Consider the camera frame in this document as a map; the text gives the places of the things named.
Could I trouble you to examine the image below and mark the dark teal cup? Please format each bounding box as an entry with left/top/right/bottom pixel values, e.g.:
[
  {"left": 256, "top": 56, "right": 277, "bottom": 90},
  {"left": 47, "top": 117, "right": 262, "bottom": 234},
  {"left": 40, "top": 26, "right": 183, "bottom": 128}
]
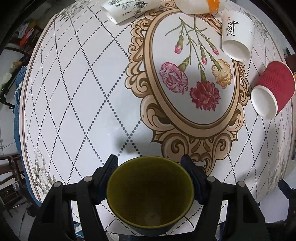
[{"left": 106, "top": 156, "right": 194, "bottom": 237}]

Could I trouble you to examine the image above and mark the red ribbed paper cup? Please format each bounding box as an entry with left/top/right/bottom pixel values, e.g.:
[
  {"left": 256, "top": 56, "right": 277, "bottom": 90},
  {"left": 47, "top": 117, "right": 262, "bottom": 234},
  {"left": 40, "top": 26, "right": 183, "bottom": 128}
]
[{"left": 251, "top": 61, "right": 295, "bottom": 120}]

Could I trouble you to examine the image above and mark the white cup with calligraphy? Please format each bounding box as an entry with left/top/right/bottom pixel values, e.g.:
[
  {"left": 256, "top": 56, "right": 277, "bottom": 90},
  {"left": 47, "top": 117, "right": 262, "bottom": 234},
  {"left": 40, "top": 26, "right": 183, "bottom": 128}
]
[{"left": 221, "top": 11, "right": 255, "bottom": 62}]

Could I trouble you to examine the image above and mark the white cup with bamboo print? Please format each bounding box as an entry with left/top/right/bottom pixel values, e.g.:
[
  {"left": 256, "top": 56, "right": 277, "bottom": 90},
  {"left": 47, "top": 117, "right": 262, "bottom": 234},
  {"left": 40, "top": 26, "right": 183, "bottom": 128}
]
[{"left": 101, "top": 0, "right": 162, "bottom": 24}]

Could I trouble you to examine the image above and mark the orange and white cup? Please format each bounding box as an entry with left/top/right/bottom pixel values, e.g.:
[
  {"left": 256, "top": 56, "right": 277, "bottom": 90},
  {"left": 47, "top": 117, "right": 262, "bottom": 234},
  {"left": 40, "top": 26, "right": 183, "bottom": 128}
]
[{"left": 175, "top": 0, "right": 226, "bottom": 15}]

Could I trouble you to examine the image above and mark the dark wooden chair at left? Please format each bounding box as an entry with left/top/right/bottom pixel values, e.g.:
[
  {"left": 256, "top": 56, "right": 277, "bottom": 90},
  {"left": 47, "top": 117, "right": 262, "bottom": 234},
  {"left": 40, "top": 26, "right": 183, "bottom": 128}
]
[{"left": 1, "top": 153, "right": 26, "bottom": 217}]

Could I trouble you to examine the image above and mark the blue quilted blanket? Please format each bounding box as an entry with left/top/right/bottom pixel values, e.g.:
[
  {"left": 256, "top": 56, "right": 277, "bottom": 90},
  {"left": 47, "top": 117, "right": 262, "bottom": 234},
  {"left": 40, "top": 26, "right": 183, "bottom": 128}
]
[{"left": 13, "top": 66, "right": 42, "bottom": 208}]

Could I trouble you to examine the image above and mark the floral patterned tablecloth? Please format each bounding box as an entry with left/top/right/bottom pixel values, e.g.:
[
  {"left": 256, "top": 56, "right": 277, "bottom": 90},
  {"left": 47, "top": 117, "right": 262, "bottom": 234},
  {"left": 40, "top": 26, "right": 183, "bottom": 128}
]
[{"left": 19, "top": 0, "right": 295, "bottom": 235}]

